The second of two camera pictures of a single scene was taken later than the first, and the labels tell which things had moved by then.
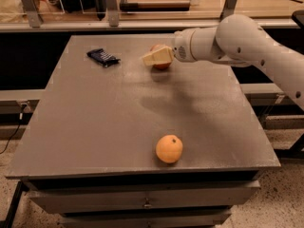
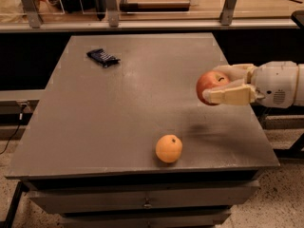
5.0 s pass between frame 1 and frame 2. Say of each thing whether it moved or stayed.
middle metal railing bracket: stayed
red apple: moved
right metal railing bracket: stayed
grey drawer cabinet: stayed
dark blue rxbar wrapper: stayed
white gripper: moved
